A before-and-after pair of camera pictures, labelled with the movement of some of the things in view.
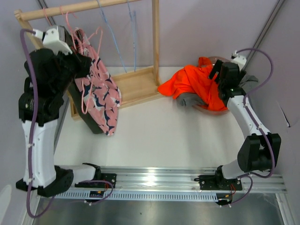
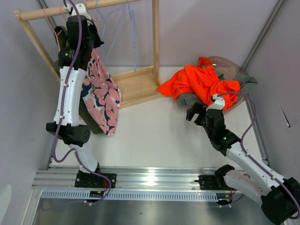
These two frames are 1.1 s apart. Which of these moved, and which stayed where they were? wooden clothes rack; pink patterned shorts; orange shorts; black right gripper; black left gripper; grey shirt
Moved: black left gripper; black right gripper
Stayed: grey shirt; orange shorts; wooden clothes rack; pink patterned shorts
